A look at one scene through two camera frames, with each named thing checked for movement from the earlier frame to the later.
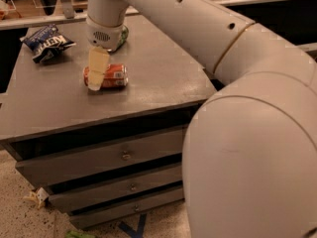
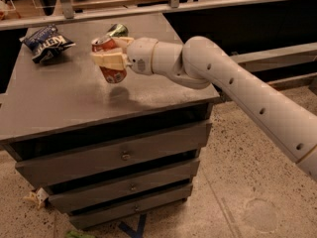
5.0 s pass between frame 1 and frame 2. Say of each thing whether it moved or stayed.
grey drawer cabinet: stayed
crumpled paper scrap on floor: stayed
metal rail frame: stayed
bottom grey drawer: stayed
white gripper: moved
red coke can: moved
